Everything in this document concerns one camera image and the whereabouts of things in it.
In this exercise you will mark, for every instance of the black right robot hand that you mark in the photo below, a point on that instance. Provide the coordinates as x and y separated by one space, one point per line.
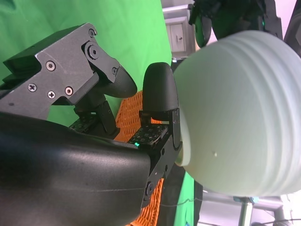
58 176

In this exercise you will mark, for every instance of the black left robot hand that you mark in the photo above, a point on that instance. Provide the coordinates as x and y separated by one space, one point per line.
230 16

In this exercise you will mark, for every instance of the white round bowl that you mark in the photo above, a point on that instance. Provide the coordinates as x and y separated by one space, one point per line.
235 113

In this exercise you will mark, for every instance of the orange wicker basket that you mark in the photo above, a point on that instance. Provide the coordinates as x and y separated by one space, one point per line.
128 113

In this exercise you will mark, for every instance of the white drawer cabinet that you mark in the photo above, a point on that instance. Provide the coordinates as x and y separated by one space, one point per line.
178 35

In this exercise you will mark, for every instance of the green tablecloth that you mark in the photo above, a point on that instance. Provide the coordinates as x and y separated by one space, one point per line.
131 35

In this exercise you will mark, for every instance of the black backdrop cloth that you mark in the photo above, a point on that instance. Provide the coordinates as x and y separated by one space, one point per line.
170 188

